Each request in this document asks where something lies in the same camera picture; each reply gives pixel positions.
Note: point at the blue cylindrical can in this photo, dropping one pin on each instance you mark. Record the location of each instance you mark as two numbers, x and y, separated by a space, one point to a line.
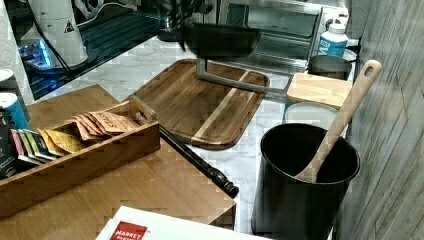
10 103

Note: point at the green tea bag packet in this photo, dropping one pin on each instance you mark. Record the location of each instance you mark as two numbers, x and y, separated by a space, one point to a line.
35 146

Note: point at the white bottle blue label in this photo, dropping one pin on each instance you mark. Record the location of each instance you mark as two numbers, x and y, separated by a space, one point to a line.
333 42

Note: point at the pink tea bag packet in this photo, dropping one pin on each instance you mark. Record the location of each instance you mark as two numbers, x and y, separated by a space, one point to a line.
20 150

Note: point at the orange tea bag packets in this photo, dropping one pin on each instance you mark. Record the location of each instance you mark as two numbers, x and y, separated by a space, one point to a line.
101 125

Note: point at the stainless toaster oven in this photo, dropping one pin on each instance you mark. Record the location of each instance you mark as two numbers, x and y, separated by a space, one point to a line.
290 31

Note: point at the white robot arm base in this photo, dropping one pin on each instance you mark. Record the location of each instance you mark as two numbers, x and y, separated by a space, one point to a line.
54 41

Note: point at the teal canister wooden lid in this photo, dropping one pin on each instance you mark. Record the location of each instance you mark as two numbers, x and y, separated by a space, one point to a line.
317 89

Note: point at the wooden spoon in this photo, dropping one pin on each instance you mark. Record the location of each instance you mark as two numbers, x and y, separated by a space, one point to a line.
362 84

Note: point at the oat bites cereal box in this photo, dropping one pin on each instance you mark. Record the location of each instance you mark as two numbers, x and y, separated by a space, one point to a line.
134 224

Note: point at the black drawer handle bar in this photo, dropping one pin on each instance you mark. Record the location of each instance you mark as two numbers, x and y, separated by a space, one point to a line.
212 173

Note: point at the wooden tea bag tray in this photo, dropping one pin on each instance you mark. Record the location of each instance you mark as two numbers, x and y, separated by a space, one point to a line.
41 183

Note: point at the black utensil canister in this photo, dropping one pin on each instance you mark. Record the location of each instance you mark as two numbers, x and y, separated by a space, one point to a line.
288 209

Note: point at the yellow tea bag packet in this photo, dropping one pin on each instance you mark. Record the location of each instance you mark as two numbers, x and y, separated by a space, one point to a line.
59 143

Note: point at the wooden drawer box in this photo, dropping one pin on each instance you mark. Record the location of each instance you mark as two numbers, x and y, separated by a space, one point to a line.
163 182

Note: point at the wooden cutting board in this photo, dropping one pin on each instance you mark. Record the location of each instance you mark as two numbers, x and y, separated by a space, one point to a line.
197 112

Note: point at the glass jar white lid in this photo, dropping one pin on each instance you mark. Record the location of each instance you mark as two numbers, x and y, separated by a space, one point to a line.
315 114

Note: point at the black bowl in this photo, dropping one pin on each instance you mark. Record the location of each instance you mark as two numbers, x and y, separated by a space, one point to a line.
211 41

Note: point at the dark grey canister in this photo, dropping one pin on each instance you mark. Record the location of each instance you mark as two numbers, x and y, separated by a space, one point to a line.
329 66

